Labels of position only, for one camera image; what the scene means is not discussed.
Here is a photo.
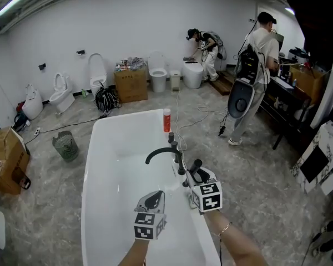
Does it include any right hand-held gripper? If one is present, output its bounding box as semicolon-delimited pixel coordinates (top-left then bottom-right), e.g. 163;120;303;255
187;168;223;213

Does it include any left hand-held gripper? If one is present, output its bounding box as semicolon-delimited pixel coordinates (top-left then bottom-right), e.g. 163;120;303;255
133;191;168;241

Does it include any person's left forearm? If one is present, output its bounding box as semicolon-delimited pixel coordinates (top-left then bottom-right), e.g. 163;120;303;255
118;238;150;266

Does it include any person's right forearm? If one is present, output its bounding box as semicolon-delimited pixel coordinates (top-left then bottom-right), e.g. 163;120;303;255
204;209;269;266

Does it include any white bathtub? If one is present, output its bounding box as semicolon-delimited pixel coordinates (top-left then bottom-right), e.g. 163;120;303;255
80;109;221;266

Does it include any black curved faucet spout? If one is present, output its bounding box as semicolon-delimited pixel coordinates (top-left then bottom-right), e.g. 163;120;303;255
145;147;185;176

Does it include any orange bottle white cap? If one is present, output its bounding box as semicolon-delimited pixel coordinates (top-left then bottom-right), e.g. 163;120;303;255
163;108;172;133

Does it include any grey oval pod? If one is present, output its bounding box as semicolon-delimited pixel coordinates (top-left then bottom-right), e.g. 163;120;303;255
0;211;6;250
227;78;256;119

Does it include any wooden step platform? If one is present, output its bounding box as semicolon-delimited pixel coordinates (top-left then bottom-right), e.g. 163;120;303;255
209;70;236;96

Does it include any white pedal bin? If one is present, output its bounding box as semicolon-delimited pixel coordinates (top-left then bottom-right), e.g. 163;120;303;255
169;69;181;92

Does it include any white smart toilet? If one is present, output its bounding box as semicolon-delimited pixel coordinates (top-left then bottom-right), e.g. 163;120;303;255
182;61;205;90

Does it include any white round-bowl toilet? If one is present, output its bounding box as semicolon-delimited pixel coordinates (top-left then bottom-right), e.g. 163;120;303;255
147;51;168;93

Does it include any black table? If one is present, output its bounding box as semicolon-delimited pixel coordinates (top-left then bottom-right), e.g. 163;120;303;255
259;75;313;151

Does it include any brown cardboard box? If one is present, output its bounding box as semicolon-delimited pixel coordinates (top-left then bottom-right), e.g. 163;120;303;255
113;65;149;104

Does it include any black and white backpack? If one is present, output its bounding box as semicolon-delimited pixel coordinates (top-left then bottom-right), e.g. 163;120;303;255
234;43;267;84

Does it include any pile of packets and cloths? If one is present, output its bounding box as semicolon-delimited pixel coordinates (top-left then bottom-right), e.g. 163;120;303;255
115;56;148;72

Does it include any marble pattern vanity cabinet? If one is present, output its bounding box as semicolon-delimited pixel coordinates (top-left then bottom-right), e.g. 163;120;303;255
291;120;333;196

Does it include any white squat open-lid toilet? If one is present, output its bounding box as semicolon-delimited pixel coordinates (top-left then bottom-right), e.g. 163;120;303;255
48;72;75;114

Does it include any white tall-lid toilet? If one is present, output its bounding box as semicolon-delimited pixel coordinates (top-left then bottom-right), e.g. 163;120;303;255
88;53;108;96

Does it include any large open cardboard box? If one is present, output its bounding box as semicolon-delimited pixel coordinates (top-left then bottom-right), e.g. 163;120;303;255
0;126;31;195

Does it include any white and black appliance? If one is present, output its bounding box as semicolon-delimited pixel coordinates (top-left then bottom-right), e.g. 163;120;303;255
287;47;310;65

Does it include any white egg-shaped toilet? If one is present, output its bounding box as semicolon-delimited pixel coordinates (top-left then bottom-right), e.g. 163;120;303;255
22;84;44;121

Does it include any dark wooden staircase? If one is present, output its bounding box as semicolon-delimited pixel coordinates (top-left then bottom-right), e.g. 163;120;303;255
274;0;333;71

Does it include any black dangling cable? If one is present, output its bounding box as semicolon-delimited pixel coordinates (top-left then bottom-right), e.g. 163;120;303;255
218;112;230;137

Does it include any rose gold bracelet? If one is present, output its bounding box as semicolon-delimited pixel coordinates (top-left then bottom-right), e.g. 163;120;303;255
218;222;233;237

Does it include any white floor cable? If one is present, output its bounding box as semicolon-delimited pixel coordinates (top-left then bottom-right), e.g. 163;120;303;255
174;90;209;152

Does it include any green wire wastebasket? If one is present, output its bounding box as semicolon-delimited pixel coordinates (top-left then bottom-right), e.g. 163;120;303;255
52;130;80;162

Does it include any black floor cable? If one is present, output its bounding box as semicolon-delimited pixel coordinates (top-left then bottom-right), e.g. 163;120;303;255
301;231;322;266
24;116;100;145

